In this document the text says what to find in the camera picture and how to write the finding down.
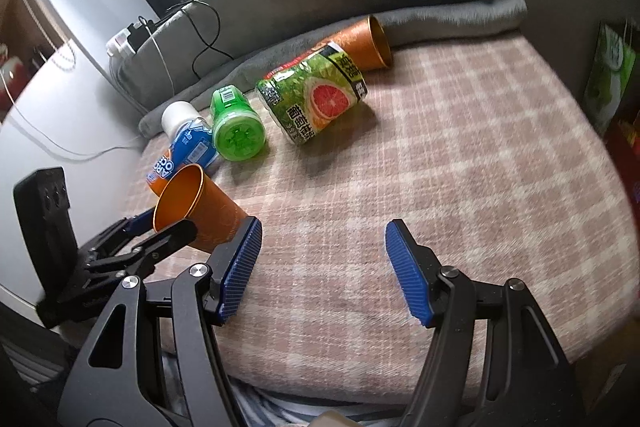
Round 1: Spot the white cable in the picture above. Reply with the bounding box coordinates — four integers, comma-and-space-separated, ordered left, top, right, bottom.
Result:
0, 26, 173, 160

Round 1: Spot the white power strip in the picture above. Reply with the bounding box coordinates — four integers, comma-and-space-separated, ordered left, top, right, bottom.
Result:
105, 21, 153, 58

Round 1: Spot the grey fleece blanket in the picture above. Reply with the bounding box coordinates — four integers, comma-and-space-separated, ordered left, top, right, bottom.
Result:
138, 0, 529, 138

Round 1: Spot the white blue label bottle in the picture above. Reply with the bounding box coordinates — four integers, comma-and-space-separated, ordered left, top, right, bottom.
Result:
146, 101, 222, 198

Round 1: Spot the red bag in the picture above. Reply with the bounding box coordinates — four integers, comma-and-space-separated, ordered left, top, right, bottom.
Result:
604, 104, 640, 212

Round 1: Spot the green paper bag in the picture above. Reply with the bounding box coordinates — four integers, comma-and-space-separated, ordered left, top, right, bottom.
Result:
582, 21, 640, 135

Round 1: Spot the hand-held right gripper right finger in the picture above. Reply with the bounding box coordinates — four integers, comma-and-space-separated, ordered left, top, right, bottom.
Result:
384, 219, 596, 427

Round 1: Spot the orange paper cup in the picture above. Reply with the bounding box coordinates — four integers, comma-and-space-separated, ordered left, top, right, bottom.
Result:
152, 164, 249, 254
319, 14, 394, 72

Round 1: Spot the small green plastic bottle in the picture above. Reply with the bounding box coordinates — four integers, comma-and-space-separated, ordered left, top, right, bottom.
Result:
209, 84, 267, 164

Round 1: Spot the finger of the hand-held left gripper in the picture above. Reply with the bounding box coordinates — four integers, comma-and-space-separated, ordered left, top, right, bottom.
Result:
79, 206, 157, 259
84, 219, 199, 282

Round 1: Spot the red round pot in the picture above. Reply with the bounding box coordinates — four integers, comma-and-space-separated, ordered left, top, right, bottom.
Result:
0, 46, 27, 110

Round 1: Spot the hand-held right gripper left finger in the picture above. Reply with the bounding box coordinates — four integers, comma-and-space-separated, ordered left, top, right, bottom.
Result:
55, 216, 263, 427

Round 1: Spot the green grapefruit label bottle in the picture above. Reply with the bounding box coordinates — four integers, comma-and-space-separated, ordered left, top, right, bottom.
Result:
255, 46, 367, 147

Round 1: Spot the pink plaid blanket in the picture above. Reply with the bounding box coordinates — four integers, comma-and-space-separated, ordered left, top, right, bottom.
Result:
60, 34, 632, 405

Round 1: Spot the black cable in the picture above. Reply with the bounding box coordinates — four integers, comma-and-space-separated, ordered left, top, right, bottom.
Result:
160, 0, 237, 80

